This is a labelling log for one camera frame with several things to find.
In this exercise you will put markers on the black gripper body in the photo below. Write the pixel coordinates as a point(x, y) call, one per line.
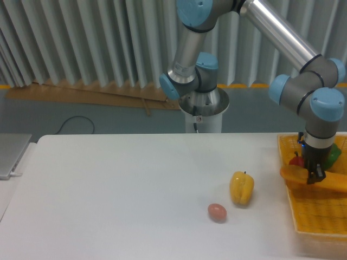
point(312, 155)

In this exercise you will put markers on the long orange bread loaf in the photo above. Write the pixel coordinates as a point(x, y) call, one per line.
point(299, 175)

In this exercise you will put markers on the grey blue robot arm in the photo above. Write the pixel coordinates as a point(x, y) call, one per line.
point(312, 95)

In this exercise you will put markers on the red bell pepper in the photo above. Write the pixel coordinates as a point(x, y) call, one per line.
point(297, 160)

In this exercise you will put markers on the green bell pepper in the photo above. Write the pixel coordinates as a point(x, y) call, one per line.
point(332, 157)

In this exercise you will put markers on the yellow woven basket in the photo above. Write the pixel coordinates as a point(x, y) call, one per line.
point(315, 211)

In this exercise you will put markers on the yellow bell pepper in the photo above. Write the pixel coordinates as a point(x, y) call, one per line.
point(241, 188)

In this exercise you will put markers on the brown egg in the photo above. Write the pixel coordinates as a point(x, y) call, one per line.
point(217, 212)

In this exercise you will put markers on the brown cardboard sheet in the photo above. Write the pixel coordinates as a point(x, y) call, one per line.
point(37, 92)

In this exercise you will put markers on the white folding partition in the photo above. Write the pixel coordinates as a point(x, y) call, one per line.
point(136, 41)

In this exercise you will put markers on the silver laptop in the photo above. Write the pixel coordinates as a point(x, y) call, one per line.
point(13, 147)

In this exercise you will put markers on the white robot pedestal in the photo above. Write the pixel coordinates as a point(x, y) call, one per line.
point(203, 112)

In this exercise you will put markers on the white laptop cable plug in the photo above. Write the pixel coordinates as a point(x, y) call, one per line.
point(14, 174)

